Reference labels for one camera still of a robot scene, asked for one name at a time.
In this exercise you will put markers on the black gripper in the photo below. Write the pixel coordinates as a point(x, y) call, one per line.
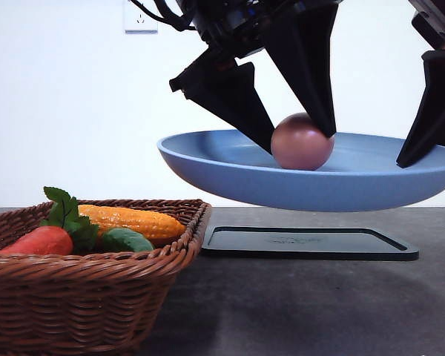
point(299, 32)
point(428, 128)

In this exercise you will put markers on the brown egg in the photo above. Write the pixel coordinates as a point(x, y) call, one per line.
point(298, 144)

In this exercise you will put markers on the blue plate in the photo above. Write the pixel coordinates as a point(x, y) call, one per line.
point(364, 172)

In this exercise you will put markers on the brown wicker basket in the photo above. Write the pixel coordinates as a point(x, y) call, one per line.
point(94, 303)

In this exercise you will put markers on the black rectangular tray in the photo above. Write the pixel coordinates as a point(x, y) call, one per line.
point(306, 243)

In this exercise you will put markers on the yellow toy corn cob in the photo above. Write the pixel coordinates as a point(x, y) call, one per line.
point(155, 225)

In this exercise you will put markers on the green toy cucumber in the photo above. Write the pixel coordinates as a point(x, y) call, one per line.
point(124, 239)

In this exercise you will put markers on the orange toy carrot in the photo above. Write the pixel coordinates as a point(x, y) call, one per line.
point(64, 231)

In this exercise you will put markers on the black cables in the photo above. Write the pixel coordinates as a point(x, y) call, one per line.
point(181, 22)

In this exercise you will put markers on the white wall socket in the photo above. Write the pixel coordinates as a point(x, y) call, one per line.
point(135, 22)

